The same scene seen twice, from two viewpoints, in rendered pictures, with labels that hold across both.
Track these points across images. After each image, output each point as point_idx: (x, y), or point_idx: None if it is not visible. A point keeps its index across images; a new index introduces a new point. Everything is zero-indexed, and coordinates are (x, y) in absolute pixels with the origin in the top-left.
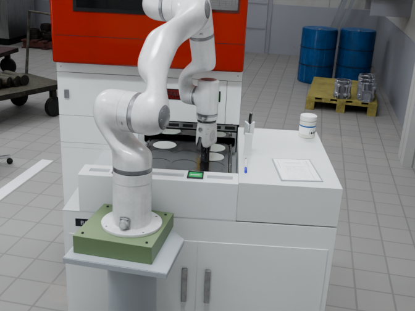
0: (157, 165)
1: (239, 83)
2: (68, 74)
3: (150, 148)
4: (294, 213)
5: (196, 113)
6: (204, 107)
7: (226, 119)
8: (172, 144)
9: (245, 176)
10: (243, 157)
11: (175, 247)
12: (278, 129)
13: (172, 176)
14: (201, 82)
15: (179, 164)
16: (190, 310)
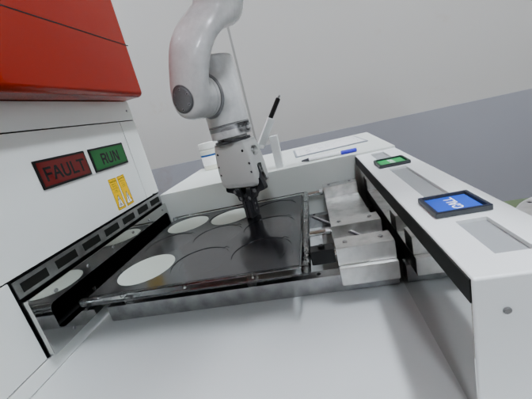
0: (280, 247)
1: (132, 123)
2: None
3: (161, 281)
4: None
5: (230, 125)
6: (242, 105)
7: (146, 188)
8: (152, 260)
9: (366, 149)
10: (295, 165)
11: None
12: (185, 179)
13: (416, 169)
14: (223, 55)
15: (270, 229)
16: None
